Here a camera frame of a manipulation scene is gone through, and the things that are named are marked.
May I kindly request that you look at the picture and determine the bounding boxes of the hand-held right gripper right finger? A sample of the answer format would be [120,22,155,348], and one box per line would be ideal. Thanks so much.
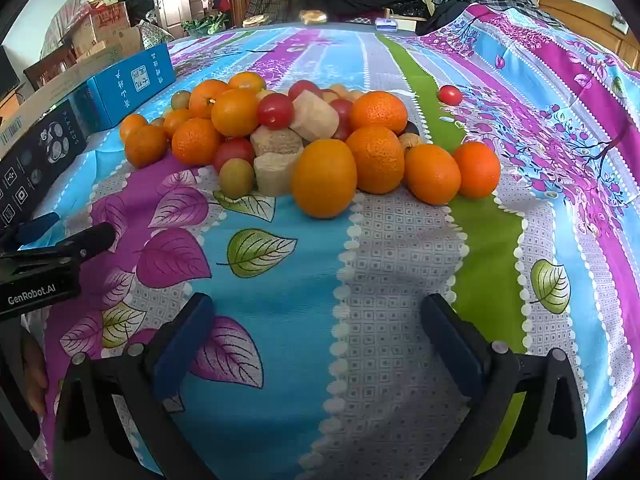
[420,294,588,480]

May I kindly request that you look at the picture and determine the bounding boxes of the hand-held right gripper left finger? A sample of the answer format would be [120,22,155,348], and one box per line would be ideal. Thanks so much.
[52,292,221,480]

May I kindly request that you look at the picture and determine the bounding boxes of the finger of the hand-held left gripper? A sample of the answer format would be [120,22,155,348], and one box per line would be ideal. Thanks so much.
[47,223,117,267]
[0,211,61,250]

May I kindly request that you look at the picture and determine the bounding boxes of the beige sugarcane chunk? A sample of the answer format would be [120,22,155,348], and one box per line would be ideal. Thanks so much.
[250,126,304,157]
[253,152,301,196]
[290,91,341,142]

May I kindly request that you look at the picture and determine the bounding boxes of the pile of oranges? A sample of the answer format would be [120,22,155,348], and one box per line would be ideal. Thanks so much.
[119,71,502,206]

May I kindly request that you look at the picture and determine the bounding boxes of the large smooth oval orange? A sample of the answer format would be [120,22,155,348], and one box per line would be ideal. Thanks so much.
[292,139,358,219]

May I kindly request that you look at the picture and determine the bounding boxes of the cluster of red cherry tomatoes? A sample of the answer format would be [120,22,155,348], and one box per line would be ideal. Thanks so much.
[214,79,356,173]

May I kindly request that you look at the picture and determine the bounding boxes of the person's left hand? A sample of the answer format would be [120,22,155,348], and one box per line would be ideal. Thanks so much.
[19,332,49,413]

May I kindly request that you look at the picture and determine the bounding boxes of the black product box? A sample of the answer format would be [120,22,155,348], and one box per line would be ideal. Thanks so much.
[0,100,88,231]

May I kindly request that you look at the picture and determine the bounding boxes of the floral striped bedsheet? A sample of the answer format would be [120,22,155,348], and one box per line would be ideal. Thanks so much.
[30,2,640,480]

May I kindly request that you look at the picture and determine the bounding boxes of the black television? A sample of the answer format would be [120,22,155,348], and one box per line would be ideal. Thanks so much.
[0,45,21,98]

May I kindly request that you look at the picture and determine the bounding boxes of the blue cardboard box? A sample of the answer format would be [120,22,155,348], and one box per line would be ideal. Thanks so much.
[70,42,177,131]

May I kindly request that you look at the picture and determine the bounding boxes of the cardboard box with red print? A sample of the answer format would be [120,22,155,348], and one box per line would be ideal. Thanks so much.
[60,25,108,58]

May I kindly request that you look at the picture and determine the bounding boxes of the patterned gift bag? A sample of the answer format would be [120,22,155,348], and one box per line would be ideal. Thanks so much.
[137,20,173,48]

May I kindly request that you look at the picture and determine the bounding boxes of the cardboard box with red label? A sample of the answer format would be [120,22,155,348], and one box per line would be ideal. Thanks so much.
[87,2,132,36]

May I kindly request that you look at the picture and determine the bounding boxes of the green leafy vegetables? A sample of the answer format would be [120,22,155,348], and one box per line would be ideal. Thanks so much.
[181,16,231,37]

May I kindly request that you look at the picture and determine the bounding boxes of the wooden headboard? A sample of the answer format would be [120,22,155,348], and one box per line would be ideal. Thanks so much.
[535,0,640,68]

